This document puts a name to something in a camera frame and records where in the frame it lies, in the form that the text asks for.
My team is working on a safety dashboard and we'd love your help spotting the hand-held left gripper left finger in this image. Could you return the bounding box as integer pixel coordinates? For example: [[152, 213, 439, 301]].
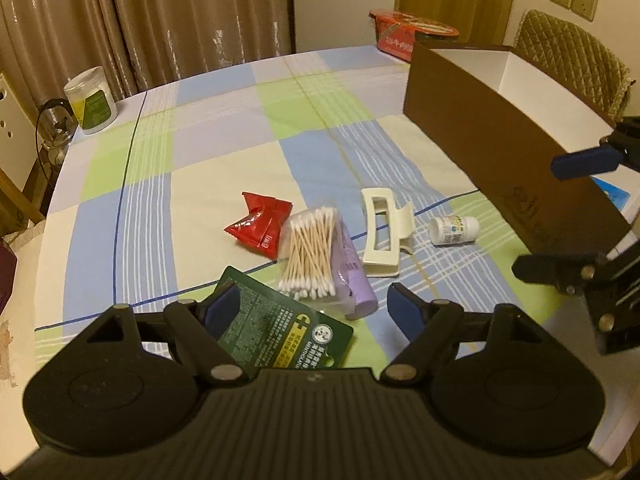
[[85, 282, 251, 386]]

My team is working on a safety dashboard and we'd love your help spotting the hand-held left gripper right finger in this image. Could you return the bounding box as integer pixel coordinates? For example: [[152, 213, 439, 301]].
[[380, 282, 543, 386]]

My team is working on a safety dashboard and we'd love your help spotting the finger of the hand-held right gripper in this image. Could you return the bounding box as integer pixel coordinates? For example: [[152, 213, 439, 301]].
[[551, 116, 640, 182], [512, 252, 608, 297]]

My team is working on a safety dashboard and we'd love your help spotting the purple tube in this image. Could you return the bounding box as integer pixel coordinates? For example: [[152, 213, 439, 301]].
[[332, 220, 377, 320]]

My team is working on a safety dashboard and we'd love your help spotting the cream hair claw clip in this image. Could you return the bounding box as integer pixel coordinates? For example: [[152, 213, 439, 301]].
[[360, 187, 416, 278]]

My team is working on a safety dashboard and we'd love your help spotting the green balm blister card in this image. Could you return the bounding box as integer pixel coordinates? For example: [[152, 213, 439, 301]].
[[216, 266, 354, 370]]

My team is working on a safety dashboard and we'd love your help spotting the red snack packet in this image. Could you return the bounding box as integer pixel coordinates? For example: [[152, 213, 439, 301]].
[[223, 191, 293, 260]]

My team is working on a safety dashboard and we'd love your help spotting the small white pill bottle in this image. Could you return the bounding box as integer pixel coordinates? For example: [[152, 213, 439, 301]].
[[428, 215, 480, 247]]

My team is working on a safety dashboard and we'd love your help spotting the cotton swab pack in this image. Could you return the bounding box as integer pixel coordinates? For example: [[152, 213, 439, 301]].
[[276, 205, 351, 306]]

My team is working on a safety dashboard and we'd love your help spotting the brown cardboard box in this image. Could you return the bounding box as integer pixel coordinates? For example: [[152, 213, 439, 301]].
[[402, 41, 633, 268]]

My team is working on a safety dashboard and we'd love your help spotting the checked cloth covered desktop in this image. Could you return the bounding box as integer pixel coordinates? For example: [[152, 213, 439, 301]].
[[32, 45, 640, 476]]

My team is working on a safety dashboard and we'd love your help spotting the quilted chair back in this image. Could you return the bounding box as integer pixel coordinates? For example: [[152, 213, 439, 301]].
[[512, 9, 636, 121]]

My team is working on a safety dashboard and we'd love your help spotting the dark red box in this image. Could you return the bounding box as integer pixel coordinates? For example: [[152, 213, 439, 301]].
[[0, 237, 18, 311]]

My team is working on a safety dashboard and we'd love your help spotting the red instant noodle bowl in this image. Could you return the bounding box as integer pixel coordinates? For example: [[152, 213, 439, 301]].
[[369, 8, 461, 58]]

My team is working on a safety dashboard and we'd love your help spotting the white jar with green label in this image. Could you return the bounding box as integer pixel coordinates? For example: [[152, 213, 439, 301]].
[[63, 66, 118, 135]]

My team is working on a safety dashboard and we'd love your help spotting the tall white backed wooden chair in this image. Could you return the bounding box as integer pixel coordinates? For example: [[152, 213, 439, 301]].
[[0, 72, 46, 223]]

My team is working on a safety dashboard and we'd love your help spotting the beige curtain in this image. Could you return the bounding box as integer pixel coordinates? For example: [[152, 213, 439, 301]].
[[0, 0, 296, 111]]

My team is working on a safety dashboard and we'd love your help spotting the glass teapot with black handle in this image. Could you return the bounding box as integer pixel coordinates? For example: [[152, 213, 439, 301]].
[[35, 99, 78, 181]]

